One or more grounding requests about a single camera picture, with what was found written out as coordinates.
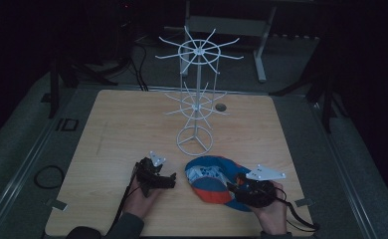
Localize person's left hand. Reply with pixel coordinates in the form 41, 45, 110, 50
123, 176, 163, 220

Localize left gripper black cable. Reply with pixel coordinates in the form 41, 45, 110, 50
110, 161, 141, 233

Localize black rectangular floor frame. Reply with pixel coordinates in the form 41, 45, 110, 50
55, 118, 80, 132

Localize black coiled floor cable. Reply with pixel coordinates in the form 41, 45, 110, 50
33, 164, 66, 190

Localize grey metal table frame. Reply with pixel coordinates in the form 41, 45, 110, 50
181, 0, 280, 84

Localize person's right hand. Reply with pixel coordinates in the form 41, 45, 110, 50
248, 180, 290, 236

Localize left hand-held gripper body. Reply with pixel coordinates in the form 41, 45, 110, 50
135, 150, 167, 198

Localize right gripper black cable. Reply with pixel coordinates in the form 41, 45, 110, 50
271, 185, 320, 233

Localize white wire hanging rack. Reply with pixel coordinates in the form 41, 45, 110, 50
154, 25, 245, 157

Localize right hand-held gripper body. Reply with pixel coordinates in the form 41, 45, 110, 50
235, 163, 288, 209

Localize metal table bracket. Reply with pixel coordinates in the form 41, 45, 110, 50
44, 198, 69, 212
294, 197, 315, 207

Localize blue and orange cap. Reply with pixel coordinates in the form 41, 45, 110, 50
184, 154, 254, 213

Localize black tripod stand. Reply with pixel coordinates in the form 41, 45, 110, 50
47, 54, 120, 120
270, 39, 349, 134

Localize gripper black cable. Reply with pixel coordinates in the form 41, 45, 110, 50
271, 185, 320, 233
110, 161, 141, 233

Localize black hanging cables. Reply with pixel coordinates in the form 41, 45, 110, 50
123, 19, 150, 93

